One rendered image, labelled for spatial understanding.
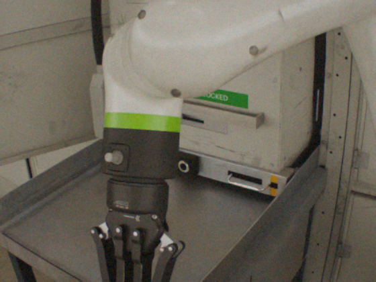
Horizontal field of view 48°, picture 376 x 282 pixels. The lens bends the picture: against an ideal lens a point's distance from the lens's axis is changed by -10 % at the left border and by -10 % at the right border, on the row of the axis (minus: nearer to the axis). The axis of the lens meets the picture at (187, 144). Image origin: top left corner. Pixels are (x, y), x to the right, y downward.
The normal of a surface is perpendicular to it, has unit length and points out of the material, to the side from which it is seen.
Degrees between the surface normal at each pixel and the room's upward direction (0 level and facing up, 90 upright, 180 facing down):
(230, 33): 76
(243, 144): 90
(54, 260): 0
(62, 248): 0
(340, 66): 90
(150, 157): 69
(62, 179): 90
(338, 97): 90
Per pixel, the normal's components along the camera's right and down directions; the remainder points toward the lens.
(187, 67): 0.03, 0.58
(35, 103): 0.50, 0.36
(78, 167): 0.83, 0.21
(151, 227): -0.46, -0.02
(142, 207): 0.30, 0.03
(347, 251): -0.55, 0.39
